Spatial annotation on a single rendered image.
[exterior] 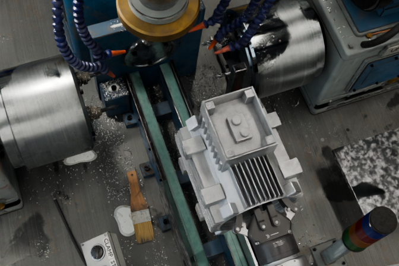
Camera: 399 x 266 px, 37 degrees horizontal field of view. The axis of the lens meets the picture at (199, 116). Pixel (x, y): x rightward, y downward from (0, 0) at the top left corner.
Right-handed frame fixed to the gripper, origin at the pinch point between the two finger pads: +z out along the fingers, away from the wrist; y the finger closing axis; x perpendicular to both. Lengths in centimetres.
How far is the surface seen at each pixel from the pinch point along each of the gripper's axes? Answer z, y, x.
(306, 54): 23.6, -32.0, 27.1
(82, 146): 19.1, 26.8, 34.1
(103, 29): 44, 14, 28
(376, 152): -3, -48, 45
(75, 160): 23, 29, 60
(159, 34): 30.5, 5.5, 7.2
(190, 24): 31.0, -1.6, 7.5
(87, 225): 4, 31, 58
